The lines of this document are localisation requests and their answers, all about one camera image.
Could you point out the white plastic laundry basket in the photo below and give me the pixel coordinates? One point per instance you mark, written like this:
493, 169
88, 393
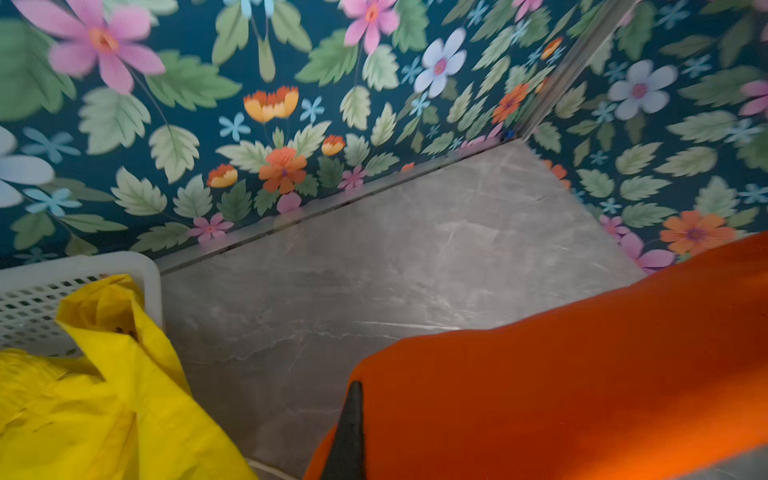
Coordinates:
31, 294

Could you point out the orange shorts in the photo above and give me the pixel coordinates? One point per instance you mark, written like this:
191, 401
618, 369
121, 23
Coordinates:
655, 380

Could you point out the yellow shorts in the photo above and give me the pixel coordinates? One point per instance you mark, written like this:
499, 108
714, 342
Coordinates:
122, 410

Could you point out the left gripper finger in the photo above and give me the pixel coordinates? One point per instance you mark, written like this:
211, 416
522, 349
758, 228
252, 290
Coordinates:
346, 457

